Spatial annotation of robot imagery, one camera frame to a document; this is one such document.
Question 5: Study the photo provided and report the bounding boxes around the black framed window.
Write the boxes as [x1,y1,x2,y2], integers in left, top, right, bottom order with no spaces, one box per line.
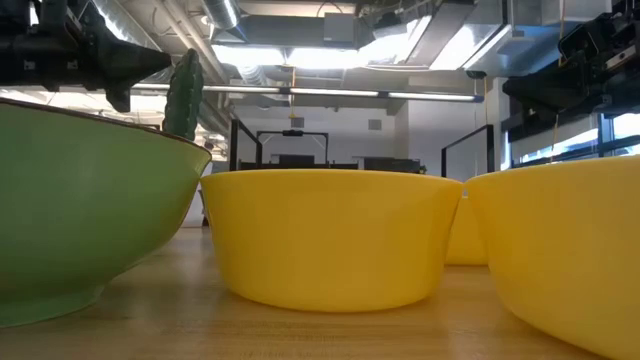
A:
[509,112,640,170]

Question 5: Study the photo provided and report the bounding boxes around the yellow hanging cord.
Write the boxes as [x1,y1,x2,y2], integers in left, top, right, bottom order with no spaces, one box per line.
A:
[549,0,566,164]

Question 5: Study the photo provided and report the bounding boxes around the black background gantry frame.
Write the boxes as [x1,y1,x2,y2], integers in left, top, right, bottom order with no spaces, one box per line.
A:
[256,129,330,170]

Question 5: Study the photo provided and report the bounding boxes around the silver spiral duct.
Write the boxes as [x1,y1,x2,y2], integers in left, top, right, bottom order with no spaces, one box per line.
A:
[201,0,242,30]

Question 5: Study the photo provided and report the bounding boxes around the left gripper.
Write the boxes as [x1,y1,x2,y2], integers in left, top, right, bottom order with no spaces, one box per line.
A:
[47,32,172,114]

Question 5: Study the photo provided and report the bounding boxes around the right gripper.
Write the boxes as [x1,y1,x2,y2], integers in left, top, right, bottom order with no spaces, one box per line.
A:
[502,47,640,119]

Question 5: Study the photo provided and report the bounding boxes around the black background monitor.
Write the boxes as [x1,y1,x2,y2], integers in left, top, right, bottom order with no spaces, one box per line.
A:
[363,157,422,175]

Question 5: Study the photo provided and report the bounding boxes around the green cactus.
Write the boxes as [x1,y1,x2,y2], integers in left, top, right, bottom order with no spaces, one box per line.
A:
[162,48,205,142]

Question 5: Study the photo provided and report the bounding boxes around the long ceiling light tube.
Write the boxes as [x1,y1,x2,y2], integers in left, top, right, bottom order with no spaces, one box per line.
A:
[130,83,485,104]

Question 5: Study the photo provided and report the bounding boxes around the grey ceiling box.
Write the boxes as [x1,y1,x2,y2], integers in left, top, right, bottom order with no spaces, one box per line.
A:
[323,12,358,44]

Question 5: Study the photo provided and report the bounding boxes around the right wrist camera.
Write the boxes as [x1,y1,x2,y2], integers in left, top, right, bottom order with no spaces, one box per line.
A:
[558,19,609,64]

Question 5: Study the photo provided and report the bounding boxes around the yellow plastic mini bowl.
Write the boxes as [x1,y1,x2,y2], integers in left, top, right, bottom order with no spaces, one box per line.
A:
[464,154,640,360]
[444,192,489,266]
[199,168,465,314]

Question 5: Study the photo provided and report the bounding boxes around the green bowl red floral inside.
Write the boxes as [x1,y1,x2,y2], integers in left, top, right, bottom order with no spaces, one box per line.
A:
[0,97,213,329]

